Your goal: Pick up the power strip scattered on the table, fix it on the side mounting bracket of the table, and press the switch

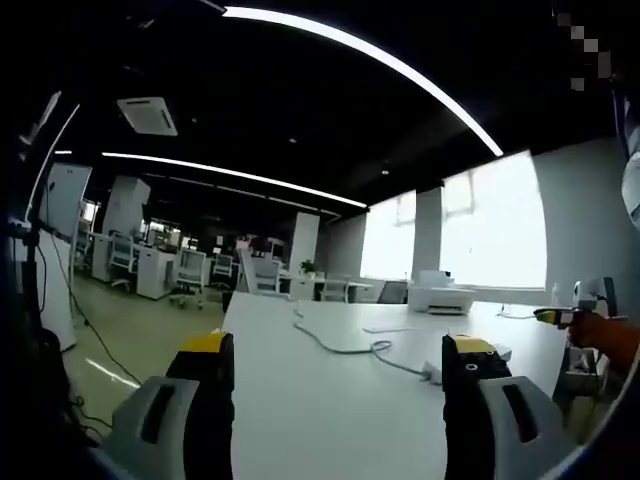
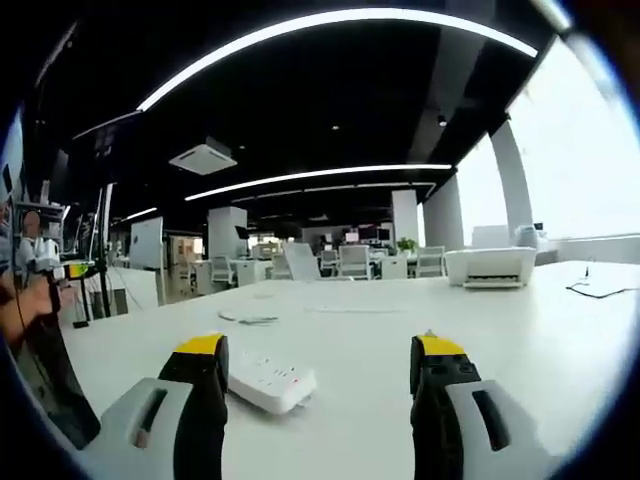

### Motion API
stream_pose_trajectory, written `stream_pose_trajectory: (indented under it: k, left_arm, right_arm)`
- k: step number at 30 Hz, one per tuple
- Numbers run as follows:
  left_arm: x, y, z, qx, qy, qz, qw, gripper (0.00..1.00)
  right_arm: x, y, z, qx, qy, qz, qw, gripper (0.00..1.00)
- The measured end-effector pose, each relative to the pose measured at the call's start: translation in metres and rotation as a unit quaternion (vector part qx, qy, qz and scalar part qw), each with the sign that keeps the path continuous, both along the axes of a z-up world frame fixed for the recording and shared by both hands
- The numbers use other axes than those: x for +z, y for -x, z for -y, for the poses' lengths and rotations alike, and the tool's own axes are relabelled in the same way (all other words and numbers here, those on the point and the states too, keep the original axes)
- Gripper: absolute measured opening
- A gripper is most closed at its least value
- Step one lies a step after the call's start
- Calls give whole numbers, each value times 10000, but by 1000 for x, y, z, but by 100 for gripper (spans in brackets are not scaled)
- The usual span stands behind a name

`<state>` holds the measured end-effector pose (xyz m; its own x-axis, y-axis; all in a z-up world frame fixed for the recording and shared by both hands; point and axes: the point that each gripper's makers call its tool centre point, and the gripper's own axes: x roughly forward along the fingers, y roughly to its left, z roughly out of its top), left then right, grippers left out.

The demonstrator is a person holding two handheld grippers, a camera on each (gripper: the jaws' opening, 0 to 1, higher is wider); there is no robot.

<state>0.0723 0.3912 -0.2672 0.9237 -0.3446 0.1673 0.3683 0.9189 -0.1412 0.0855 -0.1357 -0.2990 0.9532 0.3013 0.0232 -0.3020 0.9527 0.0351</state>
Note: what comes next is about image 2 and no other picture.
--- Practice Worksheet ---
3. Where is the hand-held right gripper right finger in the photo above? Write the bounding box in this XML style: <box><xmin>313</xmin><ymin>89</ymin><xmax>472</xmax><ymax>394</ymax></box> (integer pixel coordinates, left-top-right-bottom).
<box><xmin>409</xmin><ymin>328</ymin><xmax>565</xmax><ymax>480</ymax></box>

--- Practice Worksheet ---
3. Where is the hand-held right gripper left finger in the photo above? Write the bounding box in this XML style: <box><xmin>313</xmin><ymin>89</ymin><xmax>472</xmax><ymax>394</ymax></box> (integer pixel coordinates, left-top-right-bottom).
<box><xmin>84</xmin><ymin>331</ymin><xmax>231</xmax><ymax>480</ymax></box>

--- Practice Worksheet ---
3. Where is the white power strip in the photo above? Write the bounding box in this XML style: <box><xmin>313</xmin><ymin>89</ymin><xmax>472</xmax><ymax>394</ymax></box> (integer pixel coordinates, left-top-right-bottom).
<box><xmin>227</xmin><ymin>349</ymin><xmax>318</xmax><ymax>416</ymax></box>

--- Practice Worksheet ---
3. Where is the long ceiling light strip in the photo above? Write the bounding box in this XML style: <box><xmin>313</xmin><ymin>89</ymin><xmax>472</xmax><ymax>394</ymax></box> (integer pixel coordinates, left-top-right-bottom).
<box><xmin>136</xmin><ymin>6</ymin><xmax>540</xmax><ymax>114</ymax></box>
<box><xmin>184</xmin><ymin>163</ymin><xmax>454</xmax><ymax>203</ymax></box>

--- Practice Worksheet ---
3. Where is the person's left hand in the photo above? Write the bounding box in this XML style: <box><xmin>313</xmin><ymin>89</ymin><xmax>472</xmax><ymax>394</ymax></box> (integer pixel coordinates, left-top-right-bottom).
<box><xmin>3</xmin><ymin>284</ymin><xmax>62</xmax><ymax>337</ymax></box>

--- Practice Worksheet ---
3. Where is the black tripod stand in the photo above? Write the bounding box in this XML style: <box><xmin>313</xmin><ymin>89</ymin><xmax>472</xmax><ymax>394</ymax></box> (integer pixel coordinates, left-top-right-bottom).
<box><xmin>93</xmin><ymin>182</ymin><xmax>119</xmax><ymax>321</ymax></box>

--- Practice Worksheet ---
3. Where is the storage shelf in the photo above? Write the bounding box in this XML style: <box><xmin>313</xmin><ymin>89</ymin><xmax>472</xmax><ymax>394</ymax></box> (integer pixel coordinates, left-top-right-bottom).
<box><xmin>14</xmin><ymin>199</ymin><xmax>69</xmax><ymax>239</ymax></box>

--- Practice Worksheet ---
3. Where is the white whiteboard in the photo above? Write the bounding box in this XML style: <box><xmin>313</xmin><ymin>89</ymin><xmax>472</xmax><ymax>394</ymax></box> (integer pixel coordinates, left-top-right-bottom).
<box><xmin>130</xmin><ymin>216</ymin><xmax>166</xmax><ymax>272</ymax></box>

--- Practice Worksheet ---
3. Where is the white table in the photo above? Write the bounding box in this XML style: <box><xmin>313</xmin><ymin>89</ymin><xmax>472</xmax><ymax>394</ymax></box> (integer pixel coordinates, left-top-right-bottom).
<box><xmin>59</xmin><ymin>259</ymin><xmax>640</xmax><ymax>480</ymax></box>

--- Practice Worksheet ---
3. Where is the white printer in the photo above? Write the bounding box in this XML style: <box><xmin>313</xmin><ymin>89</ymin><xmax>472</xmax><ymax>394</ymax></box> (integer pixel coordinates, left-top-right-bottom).
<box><xmin>443</xmin><ymin>245</ymin><xmax>538</xmax><ymax>291</ymax></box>

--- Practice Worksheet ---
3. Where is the ceiling air conditioner unit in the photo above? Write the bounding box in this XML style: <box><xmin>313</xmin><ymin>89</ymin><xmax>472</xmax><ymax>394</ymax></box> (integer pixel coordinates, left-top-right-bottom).
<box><xmin>168</xmin><ymin>136</ymin><xmax>239</xmax><ymax>177</ymax></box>

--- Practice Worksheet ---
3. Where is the group of white office chairs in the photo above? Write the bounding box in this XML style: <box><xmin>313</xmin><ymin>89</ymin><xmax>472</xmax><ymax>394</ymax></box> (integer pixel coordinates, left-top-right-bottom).
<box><xmin>209</xmin><ymin>241</ymin><xmax>448</xmax><ymax>289</ymax></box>

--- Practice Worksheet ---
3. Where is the white power strip cable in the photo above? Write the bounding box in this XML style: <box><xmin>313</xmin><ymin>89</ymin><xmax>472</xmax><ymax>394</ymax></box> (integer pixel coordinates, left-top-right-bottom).
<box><xmin>217</xmin><ymin>309</ymin><xmax>279</xmax><ymax>327</ymax></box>

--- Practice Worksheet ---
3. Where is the black cable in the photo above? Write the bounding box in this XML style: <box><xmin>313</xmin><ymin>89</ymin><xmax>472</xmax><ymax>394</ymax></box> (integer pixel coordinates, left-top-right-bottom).
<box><xmin>565</xmin><ymin>259</ymin><xmax>640</xmax><ymax>301</ymax></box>

